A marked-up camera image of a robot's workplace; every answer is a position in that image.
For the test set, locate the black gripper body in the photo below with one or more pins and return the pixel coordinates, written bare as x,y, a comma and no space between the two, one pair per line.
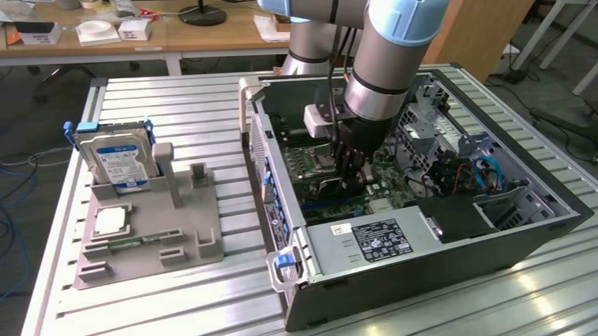
365,136

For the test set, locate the Nvidia Quadro graphics card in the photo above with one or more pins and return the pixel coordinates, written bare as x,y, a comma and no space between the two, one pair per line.
328,192

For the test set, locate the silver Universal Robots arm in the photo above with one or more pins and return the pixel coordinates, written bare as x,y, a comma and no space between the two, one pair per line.
387,63

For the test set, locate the CPU socket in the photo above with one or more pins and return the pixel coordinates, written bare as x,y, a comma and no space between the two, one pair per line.
321,157

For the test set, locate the black labelled RAM stick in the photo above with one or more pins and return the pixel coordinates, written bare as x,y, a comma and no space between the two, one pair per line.
312,178

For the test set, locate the green motherboard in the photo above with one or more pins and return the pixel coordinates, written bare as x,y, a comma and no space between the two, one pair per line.
392,189

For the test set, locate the silver chipset heat sink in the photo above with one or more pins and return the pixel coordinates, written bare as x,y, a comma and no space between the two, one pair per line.
383,206

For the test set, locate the metal disk bay cage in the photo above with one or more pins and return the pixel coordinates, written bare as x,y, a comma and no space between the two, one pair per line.
430,140

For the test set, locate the blue expansion slot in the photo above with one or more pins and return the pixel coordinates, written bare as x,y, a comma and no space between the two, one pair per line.
309,206

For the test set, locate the grey power supply unit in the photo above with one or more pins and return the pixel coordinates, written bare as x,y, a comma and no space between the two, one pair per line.
336,252

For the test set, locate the black plastic shroud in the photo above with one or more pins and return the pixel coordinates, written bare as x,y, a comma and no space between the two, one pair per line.
458,220

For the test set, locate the black power adapter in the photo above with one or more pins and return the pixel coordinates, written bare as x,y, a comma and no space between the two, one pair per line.
515,77

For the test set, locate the black open PC case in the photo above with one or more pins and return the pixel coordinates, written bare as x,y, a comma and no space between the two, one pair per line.
467,273

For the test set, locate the wooden cabinet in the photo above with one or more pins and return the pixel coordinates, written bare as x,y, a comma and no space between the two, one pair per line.
486,35

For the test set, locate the grey parts rack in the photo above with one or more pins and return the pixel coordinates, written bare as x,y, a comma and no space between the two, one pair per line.
153,217

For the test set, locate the hard disk with blue rails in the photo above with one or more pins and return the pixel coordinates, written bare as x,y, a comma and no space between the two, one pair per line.
116,161

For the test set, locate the black round lamp base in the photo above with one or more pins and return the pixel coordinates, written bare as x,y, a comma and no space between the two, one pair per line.
203,17

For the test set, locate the green RAM stick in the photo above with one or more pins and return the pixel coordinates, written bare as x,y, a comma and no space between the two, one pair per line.
135,241

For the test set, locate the silver CPU chip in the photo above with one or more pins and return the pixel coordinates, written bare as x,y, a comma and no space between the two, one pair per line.
112,220

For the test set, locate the small white labelled box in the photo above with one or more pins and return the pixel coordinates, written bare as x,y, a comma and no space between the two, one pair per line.
135,31

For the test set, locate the white round container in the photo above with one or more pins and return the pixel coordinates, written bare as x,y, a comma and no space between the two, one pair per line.
97,33

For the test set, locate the grey cup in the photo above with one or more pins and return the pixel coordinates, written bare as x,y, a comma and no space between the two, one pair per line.
66,4

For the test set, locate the white box with black top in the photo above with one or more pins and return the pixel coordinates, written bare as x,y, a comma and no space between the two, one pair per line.
37,33

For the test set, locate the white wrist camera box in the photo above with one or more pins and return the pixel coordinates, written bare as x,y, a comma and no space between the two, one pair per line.
317,122

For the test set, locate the grey disk bay bracket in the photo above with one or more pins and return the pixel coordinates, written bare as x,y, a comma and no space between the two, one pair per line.
508,206

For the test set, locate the white table frame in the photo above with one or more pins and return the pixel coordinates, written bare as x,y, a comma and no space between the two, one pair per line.
551,45

